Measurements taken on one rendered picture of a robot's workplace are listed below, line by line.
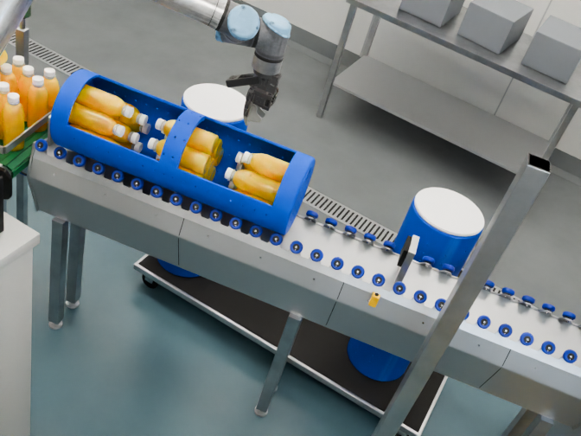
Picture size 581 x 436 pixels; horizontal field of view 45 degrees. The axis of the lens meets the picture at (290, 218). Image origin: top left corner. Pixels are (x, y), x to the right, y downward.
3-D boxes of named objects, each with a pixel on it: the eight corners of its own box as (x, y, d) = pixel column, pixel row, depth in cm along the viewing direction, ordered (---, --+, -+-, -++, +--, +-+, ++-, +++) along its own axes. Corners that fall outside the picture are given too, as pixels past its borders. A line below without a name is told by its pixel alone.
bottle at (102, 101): (80, 98, 248) (128, 116, 246) (70, 104, 242) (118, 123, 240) (83, 80, 244) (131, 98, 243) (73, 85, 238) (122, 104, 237)
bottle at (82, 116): (69, 97, 240) (118, 117, 238) (75, 105, 247) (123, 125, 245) (60, 115, 238) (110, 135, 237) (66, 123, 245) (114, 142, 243)
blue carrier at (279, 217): (278, 251, 239) (298, 188, 220) (47, 159, 246) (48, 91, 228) (303, 204, 260) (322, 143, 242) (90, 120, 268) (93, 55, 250)
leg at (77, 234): (74, 310, 318) (82, 205, 280) (63, 305, 319) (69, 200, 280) (81, 302, 323) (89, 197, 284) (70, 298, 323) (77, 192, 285)
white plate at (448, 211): (498, 221, 268) (497, 224, 269) (444, 180, 282) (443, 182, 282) (456, 243, 251) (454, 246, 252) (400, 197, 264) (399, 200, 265)
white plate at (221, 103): (188, 77, 294) (188, 80, 295) (178, 111, 273) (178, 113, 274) (252, 92, 298) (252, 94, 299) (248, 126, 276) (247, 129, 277)
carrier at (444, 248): (418, 365, 323) (375, 323, 337) (498, 224, 269) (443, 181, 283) (377, 392, 305) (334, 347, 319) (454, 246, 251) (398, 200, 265)
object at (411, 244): (399, 285, 243) (415, 253, 233) (389, 281, 243) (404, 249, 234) (405, 268, 251) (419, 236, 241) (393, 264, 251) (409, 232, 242)
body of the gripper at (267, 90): (267, 113, 221) (276, 80, 214) (242, 103, 222) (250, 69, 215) (274, 103, 227) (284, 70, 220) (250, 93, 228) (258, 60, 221)
